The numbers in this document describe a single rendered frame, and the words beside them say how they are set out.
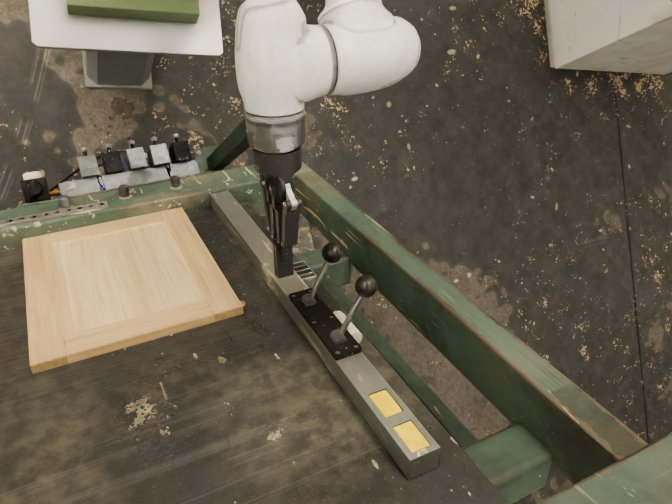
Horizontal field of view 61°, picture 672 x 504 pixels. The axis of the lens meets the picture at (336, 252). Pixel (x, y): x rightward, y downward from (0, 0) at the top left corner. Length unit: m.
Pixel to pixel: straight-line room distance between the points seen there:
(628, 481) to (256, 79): 0.68
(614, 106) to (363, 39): 3.02
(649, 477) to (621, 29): 2.60
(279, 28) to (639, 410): 3.37
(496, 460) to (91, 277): 0.86
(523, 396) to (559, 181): 2.51
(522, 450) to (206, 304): 0.62
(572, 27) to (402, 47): 2.53
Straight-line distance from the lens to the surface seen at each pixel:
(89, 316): 1.17
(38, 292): 1.28
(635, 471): 0.80
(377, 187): 2.72
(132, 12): 1.75
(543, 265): 3.27
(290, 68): 0.82
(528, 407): 0.97
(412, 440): 0.84
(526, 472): 0.95
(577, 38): 3.36
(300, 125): 0.86
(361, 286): 0.92
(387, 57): 0.89
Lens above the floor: 2.39
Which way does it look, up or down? 67 degrees down
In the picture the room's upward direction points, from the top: 84 degrees clockwise
